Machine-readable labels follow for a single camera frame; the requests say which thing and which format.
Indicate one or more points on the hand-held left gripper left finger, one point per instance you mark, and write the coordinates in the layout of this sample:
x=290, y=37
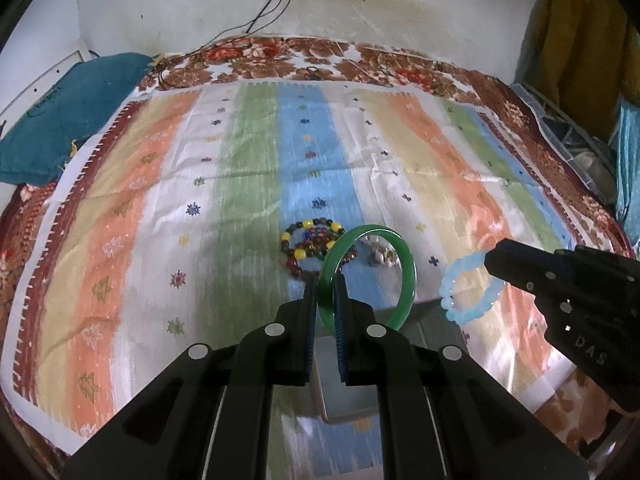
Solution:
x=310, y=332

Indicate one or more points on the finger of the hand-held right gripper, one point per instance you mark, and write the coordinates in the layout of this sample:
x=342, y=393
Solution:
x=605, y=267
x=520, y=265

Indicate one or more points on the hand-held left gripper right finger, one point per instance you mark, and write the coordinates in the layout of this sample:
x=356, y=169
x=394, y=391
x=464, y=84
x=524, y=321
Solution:
x=342, y=332

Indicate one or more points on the green jade bangle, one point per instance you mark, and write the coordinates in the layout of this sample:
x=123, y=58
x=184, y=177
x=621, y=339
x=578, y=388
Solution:
x=410, y=270

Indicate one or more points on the small pale jewelry piece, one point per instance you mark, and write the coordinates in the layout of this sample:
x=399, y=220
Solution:
x=387, y=256

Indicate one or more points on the light blue cloth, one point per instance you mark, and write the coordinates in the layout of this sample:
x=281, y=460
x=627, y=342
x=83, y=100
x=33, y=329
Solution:
x=627, y=170

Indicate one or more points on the grey checked cloth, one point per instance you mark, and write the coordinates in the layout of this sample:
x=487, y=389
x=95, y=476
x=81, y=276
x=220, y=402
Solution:
x=575, y=145

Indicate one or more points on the striped colourful cloth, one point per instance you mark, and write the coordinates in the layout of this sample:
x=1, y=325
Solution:
x=150, y=210

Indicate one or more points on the yellow hanging garment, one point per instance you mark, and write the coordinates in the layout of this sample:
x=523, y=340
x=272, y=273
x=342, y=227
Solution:
x=575, y=50

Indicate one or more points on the teal cloth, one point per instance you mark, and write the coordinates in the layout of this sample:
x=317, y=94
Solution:
x=75, y=110

